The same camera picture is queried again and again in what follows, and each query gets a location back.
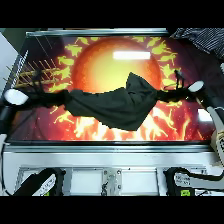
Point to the striped garment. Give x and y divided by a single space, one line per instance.
203 38

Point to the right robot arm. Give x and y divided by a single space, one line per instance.
196 87

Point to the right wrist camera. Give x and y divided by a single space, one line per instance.
179 78

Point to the yellow wooden peg rack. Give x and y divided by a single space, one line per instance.
33 74

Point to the silver frame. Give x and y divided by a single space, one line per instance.
100 156

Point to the black long-sleeved shirt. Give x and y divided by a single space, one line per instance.
116 105

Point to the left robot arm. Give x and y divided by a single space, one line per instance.
15 96

